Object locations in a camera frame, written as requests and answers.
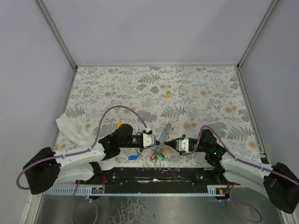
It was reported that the yellow tag key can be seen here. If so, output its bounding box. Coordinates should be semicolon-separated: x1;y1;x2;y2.
117;121;123;128
162;91;171;98

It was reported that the yellow tag key near left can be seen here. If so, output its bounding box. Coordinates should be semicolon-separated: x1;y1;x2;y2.
117;121;123;128

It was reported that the blue tag key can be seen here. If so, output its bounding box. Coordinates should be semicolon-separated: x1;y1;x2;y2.
128;149;142;161

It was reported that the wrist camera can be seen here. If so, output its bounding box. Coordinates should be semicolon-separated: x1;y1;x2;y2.
175;139;189;153
142;129;156;148

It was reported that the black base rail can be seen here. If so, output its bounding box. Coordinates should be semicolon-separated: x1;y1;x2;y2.
80;168;228;194

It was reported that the grey keyring holder strap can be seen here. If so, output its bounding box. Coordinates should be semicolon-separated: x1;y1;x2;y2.
149;123;173;163

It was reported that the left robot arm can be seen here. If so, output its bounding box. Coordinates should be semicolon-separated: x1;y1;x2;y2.
23;124;159;195

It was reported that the yellow tag key far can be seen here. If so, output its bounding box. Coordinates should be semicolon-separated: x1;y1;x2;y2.
162;91;171;98

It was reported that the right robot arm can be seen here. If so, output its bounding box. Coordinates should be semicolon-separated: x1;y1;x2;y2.
165;126;299;214

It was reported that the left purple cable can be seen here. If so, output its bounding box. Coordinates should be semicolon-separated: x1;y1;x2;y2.
16;105;151;189

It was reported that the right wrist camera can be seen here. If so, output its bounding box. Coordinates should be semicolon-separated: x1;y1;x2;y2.
175;139;189;153

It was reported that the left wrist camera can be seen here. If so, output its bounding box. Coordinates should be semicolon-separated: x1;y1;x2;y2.
142;129;156;148

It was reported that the white cloth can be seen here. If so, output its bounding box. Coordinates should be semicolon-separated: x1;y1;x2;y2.
56;113;95;147

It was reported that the floral table mat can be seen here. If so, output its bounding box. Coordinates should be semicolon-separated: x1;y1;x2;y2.
65;66;261;161

